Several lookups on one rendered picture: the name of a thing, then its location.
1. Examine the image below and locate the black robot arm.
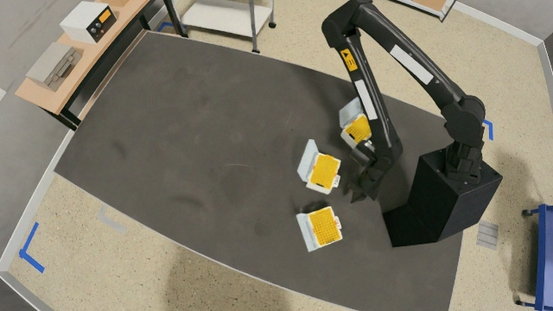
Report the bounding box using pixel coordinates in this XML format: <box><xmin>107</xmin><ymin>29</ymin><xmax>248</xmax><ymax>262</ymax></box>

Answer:
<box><xmin>321</xmin><ymin>0</ymin><xmax>486</xmax><ymax>186</ymax></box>

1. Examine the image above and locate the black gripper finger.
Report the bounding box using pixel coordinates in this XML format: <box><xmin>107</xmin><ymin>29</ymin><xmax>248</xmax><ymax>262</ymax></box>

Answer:
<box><xmin>351</xmin><ymin>196</ymin><xmax>364</xmax><ymax>204</ymax></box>
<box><xmin>350</xmin><ymin>192</ymin><xmax>358</xmax><ymax>203</ymax></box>

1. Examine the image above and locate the yellow pipette tip rack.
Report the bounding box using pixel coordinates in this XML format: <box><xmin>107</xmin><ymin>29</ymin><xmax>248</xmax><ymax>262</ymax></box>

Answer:
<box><xmin>309</xmin><ymin>207</ymin><xmax>340</xmax><ymax>245</ymax></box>
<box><xmin>310</xmin><ymin>154</ymin><xmax>339</xmax><ymax>190</ymax></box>
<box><xmin>346</xmin><ymin>115</ymin><xmax>371</xmax><ymax>143</ymax></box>

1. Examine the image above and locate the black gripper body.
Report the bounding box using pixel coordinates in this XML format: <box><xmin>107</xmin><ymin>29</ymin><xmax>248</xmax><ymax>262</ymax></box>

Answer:
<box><xmin>347</xmin><ymin>170</ymin><xmax>380</xmax><ymax>201</ymax></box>

